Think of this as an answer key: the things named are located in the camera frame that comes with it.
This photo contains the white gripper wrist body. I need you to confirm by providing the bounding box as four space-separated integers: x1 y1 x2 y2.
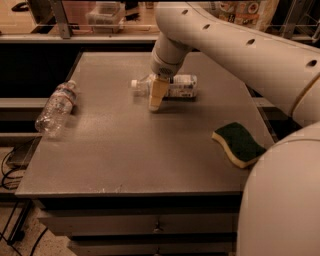
150 51 182 78

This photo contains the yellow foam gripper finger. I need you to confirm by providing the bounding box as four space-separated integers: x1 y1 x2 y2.
148 78 169 111

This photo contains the blue label plastic bottle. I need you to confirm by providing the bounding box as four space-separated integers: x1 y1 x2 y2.
131 74 197 98

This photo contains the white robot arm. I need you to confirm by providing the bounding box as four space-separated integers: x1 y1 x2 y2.
151 2 320 256

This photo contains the clear crushed plastic bottle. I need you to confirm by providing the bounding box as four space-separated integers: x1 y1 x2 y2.
35 80 78 138

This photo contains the clear plastic storage box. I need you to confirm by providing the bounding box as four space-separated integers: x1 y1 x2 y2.
86 1 124 34

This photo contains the grey drawer cabinet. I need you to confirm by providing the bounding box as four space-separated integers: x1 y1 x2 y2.
17 52 272 256

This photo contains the printed snack bag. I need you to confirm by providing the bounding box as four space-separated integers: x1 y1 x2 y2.
212 0 279 32

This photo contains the green yellow sponge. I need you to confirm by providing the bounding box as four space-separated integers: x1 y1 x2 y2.
212 122 266 169

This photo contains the round drawer knob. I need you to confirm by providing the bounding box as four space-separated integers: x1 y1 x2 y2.
153 223 163 233

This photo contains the metal shelf rack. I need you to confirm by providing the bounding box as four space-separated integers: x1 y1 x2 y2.
0 0 320 43

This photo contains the black cables left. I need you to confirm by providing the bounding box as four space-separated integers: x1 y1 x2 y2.
0 138 49 256

